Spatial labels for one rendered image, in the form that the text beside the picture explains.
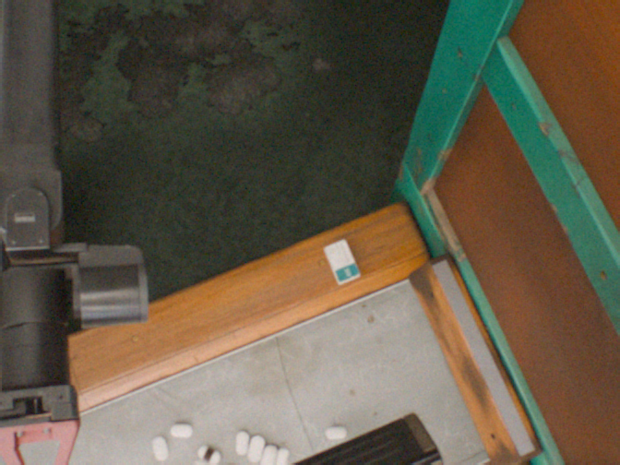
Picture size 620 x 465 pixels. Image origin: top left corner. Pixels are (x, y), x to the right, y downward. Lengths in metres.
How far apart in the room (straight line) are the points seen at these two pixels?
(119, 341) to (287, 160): 0.99
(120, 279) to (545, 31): 0.40
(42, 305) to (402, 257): 0.60
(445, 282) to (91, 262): 0.51
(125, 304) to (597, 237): 0.39
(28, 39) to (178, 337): 0.52
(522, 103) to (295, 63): 1.50
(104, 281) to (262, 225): 1.27
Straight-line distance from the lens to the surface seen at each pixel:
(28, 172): 0.60
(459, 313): 0.90
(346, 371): 1.00
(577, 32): 0.49
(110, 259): 0.59
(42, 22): 0.69
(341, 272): 0.97
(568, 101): 0.52
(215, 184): 1.87
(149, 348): 1.01
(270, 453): 0.98
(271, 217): 1.81
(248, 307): 0.99
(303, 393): 0.99
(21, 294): 0.57
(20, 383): 0.56
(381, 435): 0.67
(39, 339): 0.56
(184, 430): 1.00
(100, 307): 0.57
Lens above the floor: 1.73
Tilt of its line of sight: 75 degrees down
